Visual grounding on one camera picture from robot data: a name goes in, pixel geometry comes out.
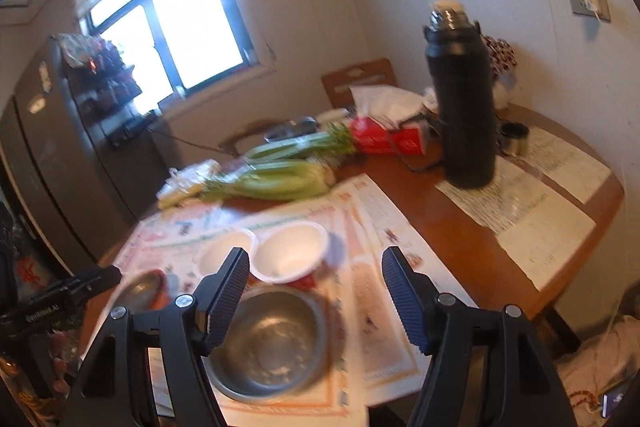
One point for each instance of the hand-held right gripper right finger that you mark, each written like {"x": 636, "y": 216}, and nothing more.
{"x": 407, "y": 302}

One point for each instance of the steel basin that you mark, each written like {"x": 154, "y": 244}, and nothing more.
{"x": 290, "y": 129}

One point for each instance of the small printed newspaper sheet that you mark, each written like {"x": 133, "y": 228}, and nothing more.
{"x": 180, "y": 219}

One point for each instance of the dark glass door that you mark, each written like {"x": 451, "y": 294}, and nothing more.
{"x": 25, "y": 257}

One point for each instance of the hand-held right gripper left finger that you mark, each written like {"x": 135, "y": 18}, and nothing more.
{"x": 225, "y": 302}

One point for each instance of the black thermos flask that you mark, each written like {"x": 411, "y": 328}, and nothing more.
{"x": 462, "y": 107}

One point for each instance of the white bowl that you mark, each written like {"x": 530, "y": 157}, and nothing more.
{"x": 290, "y": 249}

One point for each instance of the grey refrigerator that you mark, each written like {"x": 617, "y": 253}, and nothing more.
{"x": 65, "y": 147}

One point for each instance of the steel cup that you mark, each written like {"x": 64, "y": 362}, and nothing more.
{"x": 515, "y": 139}

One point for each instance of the red tissue box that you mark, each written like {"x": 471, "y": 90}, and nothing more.
{"x": 385, "y": 139}

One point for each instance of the wooden chair with cutout back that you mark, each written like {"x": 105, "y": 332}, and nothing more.
{"x": 360, "y": 77}

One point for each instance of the thin green celery bundle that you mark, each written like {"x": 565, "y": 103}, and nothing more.
{"x": 300, "y": 144}

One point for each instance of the orange plastic plate with ears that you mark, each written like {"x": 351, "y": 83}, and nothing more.
{"x": 162, "y": 289}

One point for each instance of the clear plastic bag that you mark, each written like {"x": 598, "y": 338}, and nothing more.
{"x": 190, "y": 182}

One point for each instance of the large printed newspaper sheet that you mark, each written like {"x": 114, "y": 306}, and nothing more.
{"x": 170, "y": 257}

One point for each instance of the small black appliance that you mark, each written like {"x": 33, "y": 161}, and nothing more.
{"x": 130, "y": 134}

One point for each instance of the steel plate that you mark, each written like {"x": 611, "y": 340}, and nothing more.
{"x": 137, "y": 292}

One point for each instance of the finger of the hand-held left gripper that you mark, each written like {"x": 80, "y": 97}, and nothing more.
{"x": 97, "y": 279}

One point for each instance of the white printed paper sheet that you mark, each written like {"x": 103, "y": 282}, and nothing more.
{"x": 530, "y": 227}
{"x": 565, "y": 157}

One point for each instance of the large red paper bowl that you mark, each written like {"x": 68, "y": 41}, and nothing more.
{"x": 220, "y": 257}

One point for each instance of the wall socket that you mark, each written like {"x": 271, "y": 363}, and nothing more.
{"x": 587, "y": 2}

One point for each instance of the window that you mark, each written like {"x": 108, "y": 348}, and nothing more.
{"x": 190, "y": 17}

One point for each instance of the celery bundle with pale base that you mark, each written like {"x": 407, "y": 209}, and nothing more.
{"x": 280, "y": 182}

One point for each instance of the printed newspaper sheet with figures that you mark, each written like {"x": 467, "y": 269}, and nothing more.
{"x": 390, "y": 227}

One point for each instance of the deep steel bowl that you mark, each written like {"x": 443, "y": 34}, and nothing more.
{"x": 270, "y": 342}

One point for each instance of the pale crumpled cloth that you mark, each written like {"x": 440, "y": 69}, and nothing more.
{"x": 590, "y": 367}

